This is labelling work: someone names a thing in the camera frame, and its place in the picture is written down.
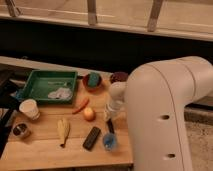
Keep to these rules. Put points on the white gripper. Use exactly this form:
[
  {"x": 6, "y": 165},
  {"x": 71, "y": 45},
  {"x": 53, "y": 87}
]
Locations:
[{"x": 112, "y": 108}]

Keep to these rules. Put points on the black handled dish brush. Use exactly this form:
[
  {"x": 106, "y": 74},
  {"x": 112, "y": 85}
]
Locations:
[{"x": 110, "y": 126}]

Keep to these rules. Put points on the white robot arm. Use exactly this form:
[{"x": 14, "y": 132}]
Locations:
[{"x": 154, "y": 97}]

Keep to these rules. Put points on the dark purple bowl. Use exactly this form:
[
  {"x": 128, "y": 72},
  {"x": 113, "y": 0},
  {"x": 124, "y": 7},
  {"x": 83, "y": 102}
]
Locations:
[{"x": 118, "y": 77}]

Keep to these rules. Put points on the orange carrot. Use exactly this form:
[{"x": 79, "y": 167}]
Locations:
[{"x": 81, "y": 106}]

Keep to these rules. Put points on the black remote control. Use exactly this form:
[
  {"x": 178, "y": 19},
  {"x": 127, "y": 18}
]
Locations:
[{"x": 91, "y": 138}]

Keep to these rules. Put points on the blue plastic cup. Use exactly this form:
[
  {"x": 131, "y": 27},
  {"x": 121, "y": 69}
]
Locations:
[{"x": 109, "y": 141}]

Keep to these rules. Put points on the brown bowl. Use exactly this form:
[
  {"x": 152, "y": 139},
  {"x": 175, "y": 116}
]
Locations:
[{"x": 92, "y": 89}]

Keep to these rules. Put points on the white crumpled cloth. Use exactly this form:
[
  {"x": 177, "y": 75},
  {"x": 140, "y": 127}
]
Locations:
[{"x": 61, "y": 93}]

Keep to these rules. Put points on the green plastic tray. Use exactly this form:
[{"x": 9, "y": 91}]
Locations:
[{"x": 41, "y": 82}]

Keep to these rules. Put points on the white paper cup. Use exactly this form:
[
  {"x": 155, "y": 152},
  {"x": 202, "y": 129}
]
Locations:
[{"x": 30, "y": 109}]

